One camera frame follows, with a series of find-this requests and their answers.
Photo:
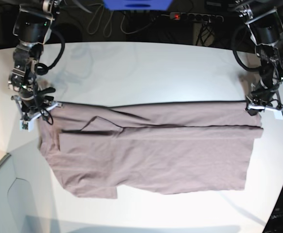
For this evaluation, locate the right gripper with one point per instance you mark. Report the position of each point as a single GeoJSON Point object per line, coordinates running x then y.
{"type": "Point", "coordinates": [34, 100]}

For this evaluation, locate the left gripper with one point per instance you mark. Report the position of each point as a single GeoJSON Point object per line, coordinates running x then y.
{"type": "Point", "coordinates": [262, 97]}

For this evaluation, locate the mauve t-shirt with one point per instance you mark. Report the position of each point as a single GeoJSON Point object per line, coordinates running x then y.
{"type": "Point", "coordinates": [166, 148]}

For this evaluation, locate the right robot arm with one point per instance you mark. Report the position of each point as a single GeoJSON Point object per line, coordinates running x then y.
{"type": "Point", "coordinates": [33, 28]}

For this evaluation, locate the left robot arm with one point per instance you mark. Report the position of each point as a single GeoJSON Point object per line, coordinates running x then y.
{"type": "Point", "coordinates": [262, 21]}

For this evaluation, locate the black power strip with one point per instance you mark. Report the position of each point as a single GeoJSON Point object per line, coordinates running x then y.
{"type": "Point", "coordinates": [196, 18]}

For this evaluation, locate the blue bin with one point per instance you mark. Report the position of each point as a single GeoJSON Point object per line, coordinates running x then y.
{"type": "Point", "coordinates": [123, 5]}

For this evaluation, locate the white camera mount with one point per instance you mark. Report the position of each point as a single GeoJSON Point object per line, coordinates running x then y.
{"type": "Point", "coordinates": [34, 117]}
{"type": "Point", "coordinates": [277, 111]}

